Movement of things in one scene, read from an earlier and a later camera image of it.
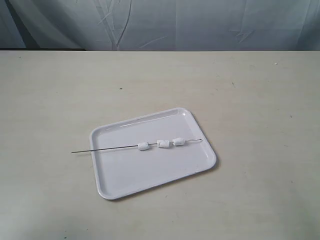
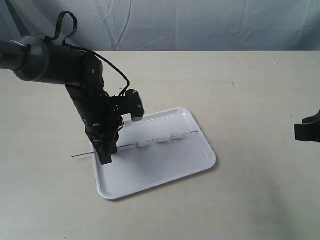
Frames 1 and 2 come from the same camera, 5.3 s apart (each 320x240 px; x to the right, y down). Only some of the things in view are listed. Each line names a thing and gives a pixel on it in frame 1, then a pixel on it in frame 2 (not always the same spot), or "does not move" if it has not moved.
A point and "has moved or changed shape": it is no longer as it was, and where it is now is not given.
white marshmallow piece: (178, 141) -> (177, 136)
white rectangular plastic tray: (120, 172) does not move
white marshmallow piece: (163, 143) has moved or changed shape
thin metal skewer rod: (106, 148) -> (132, 144)
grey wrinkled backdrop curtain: (161, 25) does not move
